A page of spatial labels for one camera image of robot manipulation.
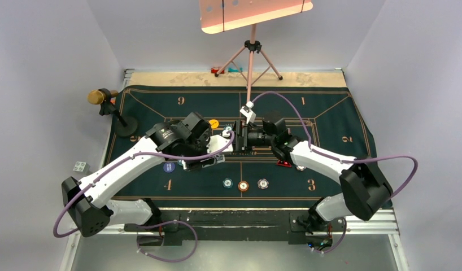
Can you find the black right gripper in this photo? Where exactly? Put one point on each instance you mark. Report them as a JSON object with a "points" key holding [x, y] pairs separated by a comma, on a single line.
{"points": [[242, 130]]}

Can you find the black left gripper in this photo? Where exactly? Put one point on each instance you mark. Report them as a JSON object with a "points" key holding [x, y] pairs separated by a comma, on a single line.
{"points": [[194, 164]]}

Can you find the white blue chip stack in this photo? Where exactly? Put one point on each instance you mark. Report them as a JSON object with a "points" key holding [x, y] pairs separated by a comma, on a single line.
{"points": [[263, 183]]}

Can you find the orange poker chip stack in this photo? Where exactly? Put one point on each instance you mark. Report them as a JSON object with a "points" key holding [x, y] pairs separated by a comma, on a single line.
{"points": [[243, 186]]}

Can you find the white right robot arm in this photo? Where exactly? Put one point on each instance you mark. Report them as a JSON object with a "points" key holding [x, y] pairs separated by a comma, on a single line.
{"points": [[364, 187]]}

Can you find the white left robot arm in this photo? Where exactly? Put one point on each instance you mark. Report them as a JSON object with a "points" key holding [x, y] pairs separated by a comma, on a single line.
{"points": [[89, 201]]}

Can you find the dark green poker mat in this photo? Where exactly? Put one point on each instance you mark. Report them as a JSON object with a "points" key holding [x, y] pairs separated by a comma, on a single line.
{"points": [[329, 115]]}

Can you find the yellow big blind button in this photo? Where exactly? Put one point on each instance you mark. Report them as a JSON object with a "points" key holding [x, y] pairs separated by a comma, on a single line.
{"points": [[214, 123]]}

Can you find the red black triangle dealer marker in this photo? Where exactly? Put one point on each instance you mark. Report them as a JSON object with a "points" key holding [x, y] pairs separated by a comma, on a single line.
{"points": [[284, 164]]}

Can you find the blue small blind button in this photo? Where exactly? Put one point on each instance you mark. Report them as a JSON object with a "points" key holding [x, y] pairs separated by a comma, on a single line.
{"points": [[169, 167]]}

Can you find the gold knob black clamp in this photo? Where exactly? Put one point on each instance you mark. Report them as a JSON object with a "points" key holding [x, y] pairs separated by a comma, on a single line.
{"points": [[125, 126]]}

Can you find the red clip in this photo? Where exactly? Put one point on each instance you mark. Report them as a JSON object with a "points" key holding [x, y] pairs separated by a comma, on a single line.
{"points": [[218, 70]]}

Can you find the teal clip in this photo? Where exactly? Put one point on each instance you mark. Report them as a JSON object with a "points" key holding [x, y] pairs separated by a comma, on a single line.
{"points": [[235, 70]]}

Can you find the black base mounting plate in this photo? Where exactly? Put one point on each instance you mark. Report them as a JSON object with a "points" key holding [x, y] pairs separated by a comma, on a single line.
{"points": [[268, 225]]}

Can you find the small grey lego block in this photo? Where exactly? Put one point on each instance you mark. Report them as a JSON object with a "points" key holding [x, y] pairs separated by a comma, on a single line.
{"points": [[81, 167]]}

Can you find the pink music stand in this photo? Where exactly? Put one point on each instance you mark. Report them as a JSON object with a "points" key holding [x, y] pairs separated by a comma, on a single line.
{"points": [[217, 16]]}

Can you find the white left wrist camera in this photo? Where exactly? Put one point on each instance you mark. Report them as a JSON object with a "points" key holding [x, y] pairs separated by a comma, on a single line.
{"points": [[218, 142]]}

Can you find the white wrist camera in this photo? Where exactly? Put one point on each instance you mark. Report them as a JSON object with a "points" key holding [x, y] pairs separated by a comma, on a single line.
{"points": [[248, 113], [218, 142]]}

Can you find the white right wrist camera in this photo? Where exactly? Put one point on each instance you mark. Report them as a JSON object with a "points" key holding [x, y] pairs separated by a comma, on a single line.
{"points": [[248, 113]]}

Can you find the aluminium frame rail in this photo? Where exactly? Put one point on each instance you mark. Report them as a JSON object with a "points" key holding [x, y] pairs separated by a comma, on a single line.
{"points": [[382, 223]]}

